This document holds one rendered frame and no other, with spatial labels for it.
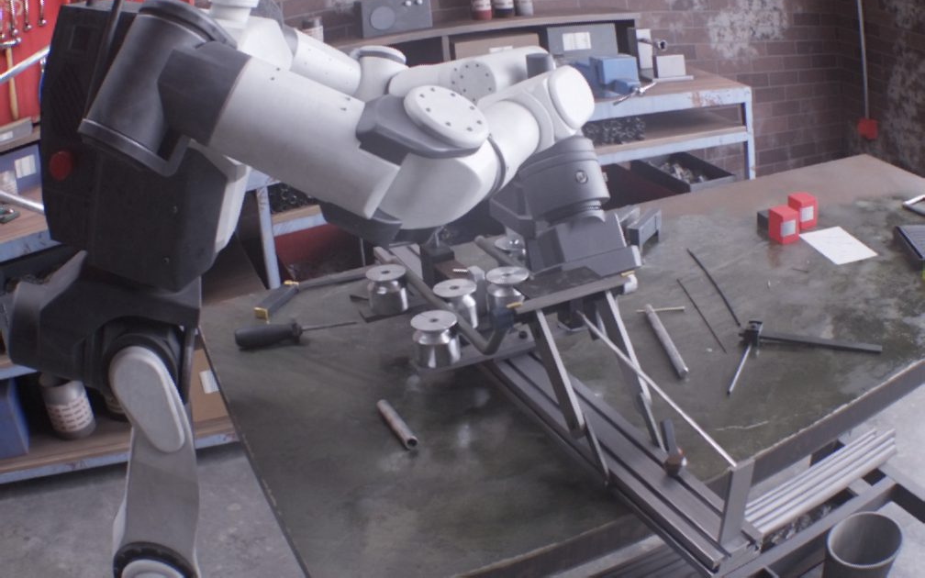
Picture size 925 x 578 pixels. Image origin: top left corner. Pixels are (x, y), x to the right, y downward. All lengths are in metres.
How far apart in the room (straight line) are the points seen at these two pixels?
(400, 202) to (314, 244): 2.20
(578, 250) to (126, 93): 0.53
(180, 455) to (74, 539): 1.44
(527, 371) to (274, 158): 0.44
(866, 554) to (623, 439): 1.17
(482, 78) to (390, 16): 1.96
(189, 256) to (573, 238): 0.40
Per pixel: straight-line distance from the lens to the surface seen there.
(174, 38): 0.81
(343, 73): 1.37
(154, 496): 1.23
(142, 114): 0.80
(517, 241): 1.32
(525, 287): 0.99
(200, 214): 0.99
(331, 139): 0.80
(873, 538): 2.00
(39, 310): 1.11
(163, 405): 1.11
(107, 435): 2.78
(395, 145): 0.80
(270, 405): 1.17
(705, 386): 1.12
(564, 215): 1.05
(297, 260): 3.06
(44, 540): 2.59
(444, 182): 0.85
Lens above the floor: 1.43
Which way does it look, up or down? 21 degrees down
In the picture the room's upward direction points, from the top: 6 degrees counter-clockwise
